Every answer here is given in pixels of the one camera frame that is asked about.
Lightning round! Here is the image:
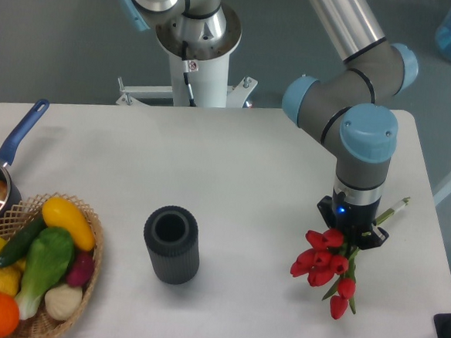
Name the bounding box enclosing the green bok choy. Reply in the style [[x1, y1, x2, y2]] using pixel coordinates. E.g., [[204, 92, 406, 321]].
[[15, 227, 75, 320]]

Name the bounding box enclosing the black cable on pedestal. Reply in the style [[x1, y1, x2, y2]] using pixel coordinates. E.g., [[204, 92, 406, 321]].
[[177, 40, 202, 107]]

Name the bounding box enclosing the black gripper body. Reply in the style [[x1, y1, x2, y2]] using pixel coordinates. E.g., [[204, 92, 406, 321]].
[[317, 192, 389, 250]]

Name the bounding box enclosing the dark green cucumber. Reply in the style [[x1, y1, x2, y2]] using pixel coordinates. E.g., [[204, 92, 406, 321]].
[[0, 215, 46, 268]]

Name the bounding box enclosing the blue handled saucepan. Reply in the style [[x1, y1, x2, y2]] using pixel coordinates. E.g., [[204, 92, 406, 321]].
[[0, 99, 49, 218]]

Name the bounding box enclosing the dark grey ribbed vase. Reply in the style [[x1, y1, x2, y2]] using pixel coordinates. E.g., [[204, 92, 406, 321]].
[[144, 205, 200, 285]]

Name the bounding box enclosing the woven wicker basket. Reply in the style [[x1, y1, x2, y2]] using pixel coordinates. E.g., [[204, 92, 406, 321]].
[[0, 193, 103, 338]]

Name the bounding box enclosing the red tulip bouquet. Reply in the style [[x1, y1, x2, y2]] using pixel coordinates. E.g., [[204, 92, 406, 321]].
[[290, 196, 411, 320]]

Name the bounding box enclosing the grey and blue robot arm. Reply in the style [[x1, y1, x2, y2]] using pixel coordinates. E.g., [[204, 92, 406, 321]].
[[119, 0, 419, 250]]

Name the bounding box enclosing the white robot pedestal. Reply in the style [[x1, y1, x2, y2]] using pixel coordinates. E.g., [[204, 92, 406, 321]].
[[117, 3, 258, 108]]

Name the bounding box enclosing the white garlic bulb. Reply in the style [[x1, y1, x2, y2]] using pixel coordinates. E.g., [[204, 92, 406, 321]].
[[44, 284, 83, 321]]

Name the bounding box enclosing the yellow squash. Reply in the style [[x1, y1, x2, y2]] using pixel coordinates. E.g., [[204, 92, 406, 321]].
[[42, 197, 96, 252]]

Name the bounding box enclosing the purple red radish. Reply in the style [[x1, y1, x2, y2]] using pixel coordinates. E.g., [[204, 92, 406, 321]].
[[65, 252, 95, 287]]

